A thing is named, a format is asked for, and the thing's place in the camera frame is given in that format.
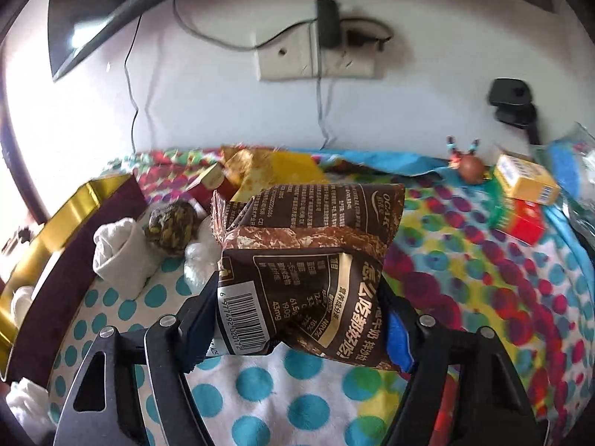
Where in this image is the red white carton box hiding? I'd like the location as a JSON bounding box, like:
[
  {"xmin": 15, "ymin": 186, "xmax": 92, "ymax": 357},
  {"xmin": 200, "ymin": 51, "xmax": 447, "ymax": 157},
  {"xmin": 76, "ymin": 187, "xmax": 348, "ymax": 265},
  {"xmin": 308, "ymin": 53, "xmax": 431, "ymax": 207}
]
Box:
[{"xmin": 186, "ymin": 162, "xmax": 238, "ymax": 213}]

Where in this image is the red green medicine box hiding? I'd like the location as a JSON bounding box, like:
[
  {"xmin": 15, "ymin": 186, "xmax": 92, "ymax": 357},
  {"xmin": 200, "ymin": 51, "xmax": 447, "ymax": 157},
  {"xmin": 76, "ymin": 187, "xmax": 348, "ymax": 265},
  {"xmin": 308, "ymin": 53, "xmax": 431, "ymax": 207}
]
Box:
[{"xmin": 487, "ymin": 178, "xmax": 546, "ymax": 246}]

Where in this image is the clear plastic white item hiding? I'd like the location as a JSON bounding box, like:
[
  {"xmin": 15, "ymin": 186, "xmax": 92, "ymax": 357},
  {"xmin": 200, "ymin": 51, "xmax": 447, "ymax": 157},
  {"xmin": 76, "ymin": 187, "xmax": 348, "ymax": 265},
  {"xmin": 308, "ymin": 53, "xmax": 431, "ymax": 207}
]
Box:
[{"xmin": 184, "ymin": 216, "xmax": 221, "ymax": 295}]

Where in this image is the yellow snack bag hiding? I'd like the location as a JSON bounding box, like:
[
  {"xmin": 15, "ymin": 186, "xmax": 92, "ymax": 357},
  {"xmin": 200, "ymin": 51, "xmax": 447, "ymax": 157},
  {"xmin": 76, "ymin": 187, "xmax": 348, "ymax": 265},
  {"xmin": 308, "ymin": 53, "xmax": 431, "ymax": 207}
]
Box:
[{"xmin": 221, "ymin": 146, "xmax": 328, "ymax": 203}]

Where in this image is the plastic bag with blue item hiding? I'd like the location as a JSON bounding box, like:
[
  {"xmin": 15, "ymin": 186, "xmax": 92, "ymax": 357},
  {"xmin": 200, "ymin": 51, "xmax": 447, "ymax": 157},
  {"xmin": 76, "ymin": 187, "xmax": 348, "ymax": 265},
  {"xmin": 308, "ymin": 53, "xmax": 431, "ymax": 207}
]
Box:
[{"xmin": 534, "ymin": 123, "xmax": 594, "ymax": 248}]

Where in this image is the olive yarn rope ball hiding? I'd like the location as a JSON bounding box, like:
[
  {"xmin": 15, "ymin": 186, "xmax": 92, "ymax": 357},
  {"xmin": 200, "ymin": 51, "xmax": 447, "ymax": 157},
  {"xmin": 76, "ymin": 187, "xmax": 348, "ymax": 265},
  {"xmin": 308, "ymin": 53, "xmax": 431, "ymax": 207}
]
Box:
[{"xmin": 144, "ymin": 200, "xmax": 201, "ymax": 257}]

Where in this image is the gold and maroon storage box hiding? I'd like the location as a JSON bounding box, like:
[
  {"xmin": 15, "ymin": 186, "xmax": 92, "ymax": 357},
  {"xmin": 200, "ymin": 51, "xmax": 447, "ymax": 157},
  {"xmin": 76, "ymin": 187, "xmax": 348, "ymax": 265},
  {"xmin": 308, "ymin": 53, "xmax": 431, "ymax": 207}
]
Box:
[{"xmin": 1, "ymin": 174, "xmax": 146, "ymax": 385}]

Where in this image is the brown snack packet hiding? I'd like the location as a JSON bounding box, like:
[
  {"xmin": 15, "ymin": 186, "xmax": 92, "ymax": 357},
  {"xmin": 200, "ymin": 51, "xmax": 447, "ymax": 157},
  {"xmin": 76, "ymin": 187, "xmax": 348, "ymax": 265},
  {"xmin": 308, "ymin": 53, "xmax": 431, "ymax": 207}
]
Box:
[{"xmin": 212, "ymin": 183, "xmax": 405, "ymax": 371}]

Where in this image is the black power adapter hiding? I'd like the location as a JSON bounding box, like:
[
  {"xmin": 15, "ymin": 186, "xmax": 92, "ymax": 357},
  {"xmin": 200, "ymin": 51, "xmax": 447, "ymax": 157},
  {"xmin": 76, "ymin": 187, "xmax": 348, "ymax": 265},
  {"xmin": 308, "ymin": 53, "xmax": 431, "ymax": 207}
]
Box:
[{"xmin": 316, "ymin": 0, "xmax": 342, "ymax": 51}]

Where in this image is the blue cloth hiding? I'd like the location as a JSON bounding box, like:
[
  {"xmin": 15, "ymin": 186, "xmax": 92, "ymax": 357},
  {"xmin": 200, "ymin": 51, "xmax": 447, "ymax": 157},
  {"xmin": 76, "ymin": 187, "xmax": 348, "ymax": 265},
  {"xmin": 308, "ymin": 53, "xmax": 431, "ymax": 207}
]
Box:
[{"xmin": 289, "ymin": 148, "xmax": 457, "ymax": 179}]

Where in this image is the black television cable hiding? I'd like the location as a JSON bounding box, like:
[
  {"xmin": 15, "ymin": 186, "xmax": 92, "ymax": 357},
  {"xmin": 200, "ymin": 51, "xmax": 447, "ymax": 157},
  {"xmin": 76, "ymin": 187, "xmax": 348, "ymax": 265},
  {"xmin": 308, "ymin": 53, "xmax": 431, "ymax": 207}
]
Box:
[{"xmin": 123, "ymin": 13, "xmax": 144, "ymax": 154}]

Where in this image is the brown reindeer toy figure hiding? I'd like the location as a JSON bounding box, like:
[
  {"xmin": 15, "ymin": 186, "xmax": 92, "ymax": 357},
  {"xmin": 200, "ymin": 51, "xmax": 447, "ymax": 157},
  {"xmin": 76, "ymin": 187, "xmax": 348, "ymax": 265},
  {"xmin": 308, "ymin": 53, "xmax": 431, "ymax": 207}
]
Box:
[{"xmin": 447, "ymin": 136, "xmax": 487, "ymax": 185}]

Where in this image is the yellow medicine box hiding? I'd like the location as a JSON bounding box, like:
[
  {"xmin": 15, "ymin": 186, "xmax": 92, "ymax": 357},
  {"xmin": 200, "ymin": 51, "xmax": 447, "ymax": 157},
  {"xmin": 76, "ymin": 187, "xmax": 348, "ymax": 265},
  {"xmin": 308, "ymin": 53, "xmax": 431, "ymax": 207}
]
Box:
[{"xmin": 493, "ymin": 153, "xmax": 561, "ymax": 206}]

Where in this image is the white sock bundle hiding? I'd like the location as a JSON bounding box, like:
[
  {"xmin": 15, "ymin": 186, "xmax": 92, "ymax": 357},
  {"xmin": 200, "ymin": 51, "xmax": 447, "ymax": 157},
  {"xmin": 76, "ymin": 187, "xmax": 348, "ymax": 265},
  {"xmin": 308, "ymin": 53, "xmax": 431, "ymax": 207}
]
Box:
[{"xmin": 6, "ymin": 286, "xmax": 55, "ymax": 444}]

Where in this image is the polka dot cloth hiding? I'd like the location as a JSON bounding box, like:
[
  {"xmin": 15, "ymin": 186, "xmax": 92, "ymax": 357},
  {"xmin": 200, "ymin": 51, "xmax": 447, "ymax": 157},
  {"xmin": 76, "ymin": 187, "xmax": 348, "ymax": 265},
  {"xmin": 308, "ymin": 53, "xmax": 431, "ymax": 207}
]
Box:
[{"xmin": 51, "ymin": 163, "xmax": 594, "ymax": 445}]

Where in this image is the white wall socket plate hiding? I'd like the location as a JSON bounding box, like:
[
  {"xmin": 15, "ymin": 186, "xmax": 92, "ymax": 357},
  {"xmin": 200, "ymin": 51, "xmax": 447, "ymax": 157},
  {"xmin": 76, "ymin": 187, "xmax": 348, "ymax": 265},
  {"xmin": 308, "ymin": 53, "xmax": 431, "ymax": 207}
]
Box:
[{"xmin": 255, "ymin": 24, "xmax": 376, "ymax": 82}]

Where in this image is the black adapter cable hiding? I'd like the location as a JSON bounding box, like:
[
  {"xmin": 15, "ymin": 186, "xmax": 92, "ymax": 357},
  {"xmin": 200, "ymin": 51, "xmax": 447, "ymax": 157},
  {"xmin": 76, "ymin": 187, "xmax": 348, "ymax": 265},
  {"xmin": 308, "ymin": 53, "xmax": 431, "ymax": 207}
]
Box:
[{"xmin": 171, "ymin": 0, "xmax": 395, "ymax": 150}]

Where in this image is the black clamp mount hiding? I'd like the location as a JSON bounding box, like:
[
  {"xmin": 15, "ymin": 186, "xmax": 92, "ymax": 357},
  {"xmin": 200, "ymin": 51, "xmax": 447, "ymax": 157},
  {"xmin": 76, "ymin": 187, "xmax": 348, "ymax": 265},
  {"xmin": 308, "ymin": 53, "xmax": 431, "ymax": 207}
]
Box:
[{"xmin": 487, "ymin": 78, "xmax": 543, "ymax": 145}]

